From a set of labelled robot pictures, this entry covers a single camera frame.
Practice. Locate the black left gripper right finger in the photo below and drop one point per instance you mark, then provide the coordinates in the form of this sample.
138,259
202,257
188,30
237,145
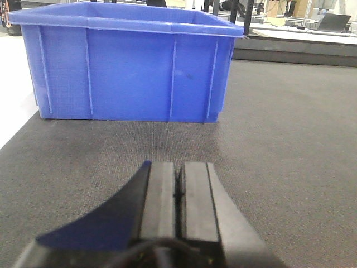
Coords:
211,222

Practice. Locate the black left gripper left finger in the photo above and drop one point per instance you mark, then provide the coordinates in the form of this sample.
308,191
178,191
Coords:
144,209

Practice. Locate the dark conveyor belt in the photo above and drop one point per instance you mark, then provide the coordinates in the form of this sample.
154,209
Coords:
284,148

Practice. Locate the blue plastic crate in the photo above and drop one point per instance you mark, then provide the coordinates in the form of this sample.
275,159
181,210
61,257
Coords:
127,62

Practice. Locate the grey laptop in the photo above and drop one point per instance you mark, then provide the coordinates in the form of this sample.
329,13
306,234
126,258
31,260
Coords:
333,22

